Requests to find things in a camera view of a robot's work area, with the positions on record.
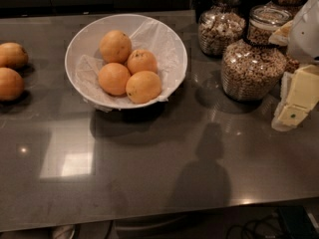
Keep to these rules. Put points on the white bowl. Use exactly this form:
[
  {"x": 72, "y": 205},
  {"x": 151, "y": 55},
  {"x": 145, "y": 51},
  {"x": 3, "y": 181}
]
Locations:
[{"x": 79, "y": 44}]

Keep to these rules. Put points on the left glass cereal jar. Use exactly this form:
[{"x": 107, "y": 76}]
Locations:
[{"x": 220, "y": 26}]

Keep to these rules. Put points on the white object under table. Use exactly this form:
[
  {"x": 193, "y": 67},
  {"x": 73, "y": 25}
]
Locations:
[{"x": 63, "y": 232}]

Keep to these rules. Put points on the black box under table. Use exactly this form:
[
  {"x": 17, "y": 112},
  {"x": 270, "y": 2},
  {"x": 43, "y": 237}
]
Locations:
[{"x": 296, "y": 223}]

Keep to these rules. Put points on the white paper liner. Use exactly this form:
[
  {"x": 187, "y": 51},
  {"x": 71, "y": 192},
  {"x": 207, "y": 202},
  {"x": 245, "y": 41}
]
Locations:
[{"x": 166, "y": 50}]

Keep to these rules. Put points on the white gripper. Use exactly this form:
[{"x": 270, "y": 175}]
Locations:
[{"x": 305, "y": 35}]

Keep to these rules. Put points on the orange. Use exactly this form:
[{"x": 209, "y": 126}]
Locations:
[
  {"x": 113, "y": 78},
  {"x": 13, "y": 55},
  {"x": 142, "y": 60},
  {"x": 11, "y": 85},
  {"x": 115, "y": 47},
  {"x": 143, "y": 87}
]

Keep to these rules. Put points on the front glass cereal jar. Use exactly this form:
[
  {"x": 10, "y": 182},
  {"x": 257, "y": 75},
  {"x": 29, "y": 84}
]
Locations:
[{"x": 252, "y": 66}]

